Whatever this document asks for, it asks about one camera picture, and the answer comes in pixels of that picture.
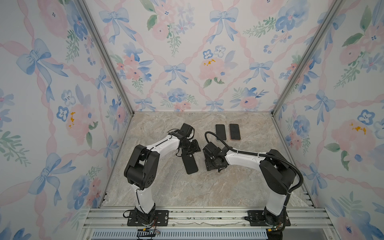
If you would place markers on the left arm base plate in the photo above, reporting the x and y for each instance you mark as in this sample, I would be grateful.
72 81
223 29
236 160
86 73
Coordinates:
159 218

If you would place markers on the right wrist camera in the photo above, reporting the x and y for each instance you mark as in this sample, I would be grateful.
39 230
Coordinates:
211 150

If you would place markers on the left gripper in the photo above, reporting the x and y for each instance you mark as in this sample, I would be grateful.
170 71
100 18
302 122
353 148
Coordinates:
195 148

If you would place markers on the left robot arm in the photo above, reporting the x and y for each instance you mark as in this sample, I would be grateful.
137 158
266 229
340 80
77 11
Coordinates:
141 170

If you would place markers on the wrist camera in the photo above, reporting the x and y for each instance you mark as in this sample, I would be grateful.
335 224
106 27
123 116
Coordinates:
211 150
187 131

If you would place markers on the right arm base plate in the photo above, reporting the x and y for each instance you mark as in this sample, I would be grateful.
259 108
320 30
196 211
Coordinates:
263 218

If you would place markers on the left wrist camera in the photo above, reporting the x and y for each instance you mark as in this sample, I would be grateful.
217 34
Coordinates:
187 131

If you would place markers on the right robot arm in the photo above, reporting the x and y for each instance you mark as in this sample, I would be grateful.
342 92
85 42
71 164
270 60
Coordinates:
281 176

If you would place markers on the corner aluminium post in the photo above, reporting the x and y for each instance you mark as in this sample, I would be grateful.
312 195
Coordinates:
95 34
320 33

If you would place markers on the black phone case with camera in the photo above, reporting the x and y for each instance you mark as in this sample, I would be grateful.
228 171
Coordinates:
189 163

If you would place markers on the blue phone black screen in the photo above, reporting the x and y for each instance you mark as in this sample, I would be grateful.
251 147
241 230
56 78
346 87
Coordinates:
221 132

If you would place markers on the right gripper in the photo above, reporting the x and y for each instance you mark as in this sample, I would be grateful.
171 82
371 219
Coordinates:
208 165

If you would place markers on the aluminium rail frame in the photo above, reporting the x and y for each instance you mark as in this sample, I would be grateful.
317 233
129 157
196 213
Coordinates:
206 223

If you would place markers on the right corner aluminium post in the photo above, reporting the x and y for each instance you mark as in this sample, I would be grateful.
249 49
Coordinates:
320 33

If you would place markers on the left corner aluminium post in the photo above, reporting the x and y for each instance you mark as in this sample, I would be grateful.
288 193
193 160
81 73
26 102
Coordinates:
95 34

